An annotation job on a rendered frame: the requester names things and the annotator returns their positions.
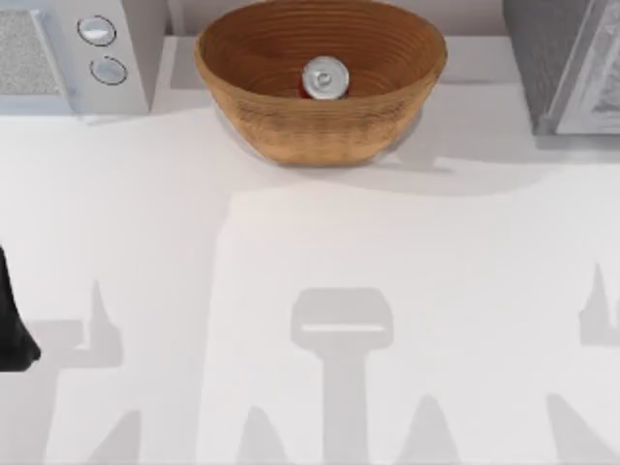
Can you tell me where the brown woven basket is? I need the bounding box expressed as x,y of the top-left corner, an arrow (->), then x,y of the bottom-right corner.
194,0 -> 449,169

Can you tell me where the red can with silver lid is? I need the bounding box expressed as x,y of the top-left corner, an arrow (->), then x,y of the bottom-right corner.
299,55 -> 352,102

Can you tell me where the pale microwave oven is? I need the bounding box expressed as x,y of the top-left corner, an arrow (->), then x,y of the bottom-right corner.
0,0 -> 170,116

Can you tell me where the round microwave knob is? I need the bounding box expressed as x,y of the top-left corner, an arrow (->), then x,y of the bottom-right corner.
77,14 -> 118,47
89,54 -> 130,86

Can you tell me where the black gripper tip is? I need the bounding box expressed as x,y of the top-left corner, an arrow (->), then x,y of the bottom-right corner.
0,246 -> 42,373

